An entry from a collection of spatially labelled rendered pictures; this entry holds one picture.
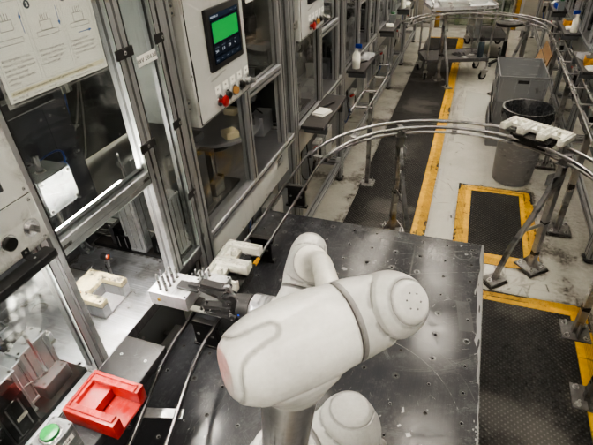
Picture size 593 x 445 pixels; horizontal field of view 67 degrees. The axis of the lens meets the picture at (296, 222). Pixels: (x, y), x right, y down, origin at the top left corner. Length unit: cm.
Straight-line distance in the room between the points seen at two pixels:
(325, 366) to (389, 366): 99
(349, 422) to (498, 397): 140
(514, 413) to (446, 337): 80
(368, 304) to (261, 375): 18
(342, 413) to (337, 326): 57
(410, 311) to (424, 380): 97
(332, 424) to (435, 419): 45
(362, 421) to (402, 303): 58
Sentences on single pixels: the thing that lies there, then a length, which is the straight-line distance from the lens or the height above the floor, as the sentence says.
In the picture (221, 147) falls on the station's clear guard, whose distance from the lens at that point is 186.
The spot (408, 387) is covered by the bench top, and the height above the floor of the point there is 68.
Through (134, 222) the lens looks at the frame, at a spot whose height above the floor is 106.
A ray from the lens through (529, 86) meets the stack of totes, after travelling 456.
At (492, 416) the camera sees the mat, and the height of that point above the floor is 1.
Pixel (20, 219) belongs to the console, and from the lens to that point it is 113.
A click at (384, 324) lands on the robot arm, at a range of 67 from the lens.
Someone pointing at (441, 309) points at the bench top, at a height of 68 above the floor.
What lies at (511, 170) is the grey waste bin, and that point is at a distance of 402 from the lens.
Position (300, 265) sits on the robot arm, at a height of 118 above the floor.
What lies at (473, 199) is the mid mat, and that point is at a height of 1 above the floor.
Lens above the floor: 198
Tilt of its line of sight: 35 degrees down
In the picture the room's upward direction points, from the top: 3 degrees counter-clockwise
